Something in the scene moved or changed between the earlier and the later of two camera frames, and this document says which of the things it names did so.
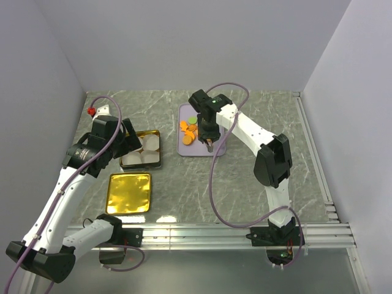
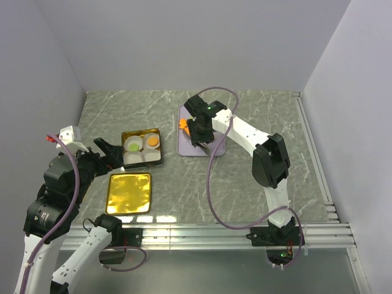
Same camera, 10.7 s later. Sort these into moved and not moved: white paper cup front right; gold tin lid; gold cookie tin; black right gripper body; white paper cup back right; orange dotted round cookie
Moved: orange dotted round cookie; black right gripper body
Not moved: white paper cup back right; gold cookie tin; gold tin lid; white paper cup front right
